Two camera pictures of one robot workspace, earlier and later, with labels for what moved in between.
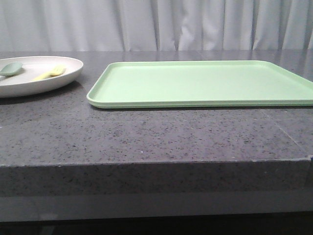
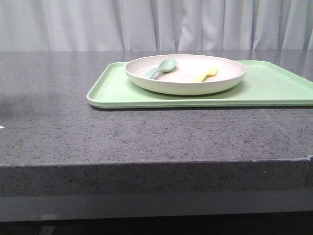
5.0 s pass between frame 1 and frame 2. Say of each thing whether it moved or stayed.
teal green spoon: moved
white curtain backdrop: stayed
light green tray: stayed
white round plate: moved
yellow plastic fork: moved
